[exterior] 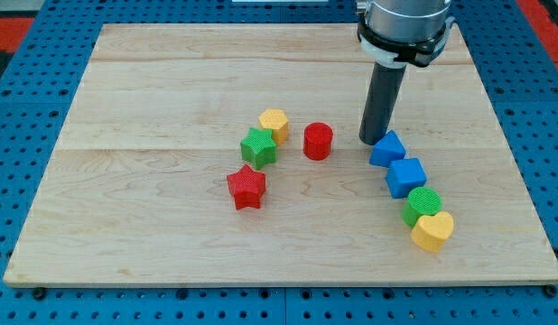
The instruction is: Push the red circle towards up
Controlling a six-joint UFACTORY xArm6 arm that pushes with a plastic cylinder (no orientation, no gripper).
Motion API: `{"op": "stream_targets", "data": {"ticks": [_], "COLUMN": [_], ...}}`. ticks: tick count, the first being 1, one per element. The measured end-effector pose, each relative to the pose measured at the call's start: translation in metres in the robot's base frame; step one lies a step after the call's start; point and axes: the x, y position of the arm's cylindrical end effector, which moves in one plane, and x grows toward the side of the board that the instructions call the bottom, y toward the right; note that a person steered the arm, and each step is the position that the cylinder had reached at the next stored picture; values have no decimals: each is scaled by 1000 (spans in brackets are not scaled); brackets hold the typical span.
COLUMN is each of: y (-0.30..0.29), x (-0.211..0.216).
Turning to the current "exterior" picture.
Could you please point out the blue triangle block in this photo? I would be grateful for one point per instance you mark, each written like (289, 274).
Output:
(388, 149)

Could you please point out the wooden board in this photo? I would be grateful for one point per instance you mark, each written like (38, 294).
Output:
(135, 194)

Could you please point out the green cylinder block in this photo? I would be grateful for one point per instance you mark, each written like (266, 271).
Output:
(421, 201)

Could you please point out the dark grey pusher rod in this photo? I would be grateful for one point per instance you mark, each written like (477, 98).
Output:
(382, 93)

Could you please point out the yellow hexagon block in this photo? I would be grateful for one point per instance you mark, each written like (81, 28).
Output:
(276, 120)

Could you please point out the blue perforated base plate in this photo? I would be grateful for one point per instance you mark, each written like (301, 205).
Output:
(44, 49)

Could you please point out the red star block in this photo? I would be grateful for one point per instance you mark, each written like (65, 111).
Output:
(247, 187)

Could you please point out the red cylinder block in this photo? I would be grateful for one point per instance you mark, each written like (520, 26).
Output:
(317, 139)

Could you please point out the green star block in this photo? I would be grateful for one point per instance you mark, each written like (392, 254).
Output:
(258, 148)

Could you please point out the blue cube block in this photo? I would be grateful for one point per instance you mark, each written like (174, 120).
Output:
(404, 175)

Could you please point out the yellow heart block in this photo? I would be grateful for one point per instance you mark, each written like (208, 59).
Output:
(431, 232)

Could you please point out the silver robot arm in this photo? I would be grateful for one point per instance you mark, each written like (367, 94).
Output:
(396, 34)

